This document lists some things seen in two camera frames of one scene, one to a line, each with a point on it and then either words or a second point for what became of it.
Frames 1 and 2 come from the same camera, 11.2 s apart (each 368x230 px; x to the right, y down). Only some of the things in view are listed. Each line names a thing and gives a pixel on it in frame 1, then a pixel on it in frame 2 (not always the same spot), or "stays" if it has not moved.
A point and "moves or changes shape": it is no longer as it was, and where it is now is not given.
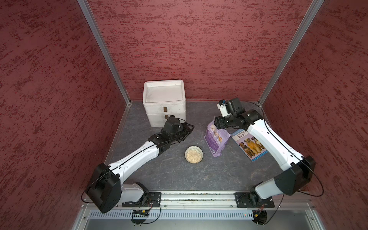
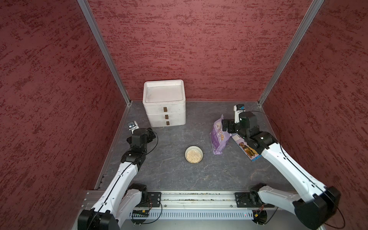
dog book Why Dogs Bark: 252,147 stays
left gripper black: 184,126 to 149,138
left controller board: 140,213 stays
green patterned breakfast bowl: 193,154 stays
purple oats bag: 215,138 moves or changes shape
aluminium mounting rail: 196,201 stays
